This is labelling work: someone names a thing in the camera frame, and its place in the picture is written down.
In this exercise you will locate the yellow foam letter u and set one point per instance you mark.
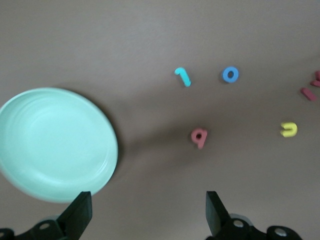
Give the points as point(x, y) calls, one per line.
point(294, 129)

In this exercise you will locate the salmon foam letter b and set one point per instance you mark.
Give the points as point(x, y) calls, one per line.
point(203, 142)

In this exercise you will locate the pale green plate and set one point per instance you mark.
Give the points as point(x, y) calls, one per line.
point(55, 145)

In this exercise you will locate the blue foam letter o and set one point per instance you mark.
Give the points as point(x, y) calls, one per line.
point(224, 74)

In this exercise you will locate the brown table cover sheet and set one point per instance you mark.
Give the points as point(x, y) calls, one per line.
point(125, 37)

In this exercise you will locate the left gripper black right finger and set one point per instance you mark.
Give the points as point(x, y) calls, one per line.
point(225, 230)

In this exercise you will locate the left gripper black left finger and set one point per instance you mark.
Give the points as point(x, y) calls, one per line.
point(62, 225)

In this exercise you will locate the red foam letter w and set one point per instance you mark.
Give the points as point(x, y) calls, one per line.
point(317, 83)

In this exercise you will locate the red foam letter i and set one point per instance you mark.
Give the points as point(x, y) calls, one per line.
point(308, 94)

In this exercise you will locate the teal foam letter l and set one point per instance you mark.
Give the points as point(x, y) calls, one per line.
point(185, 79)

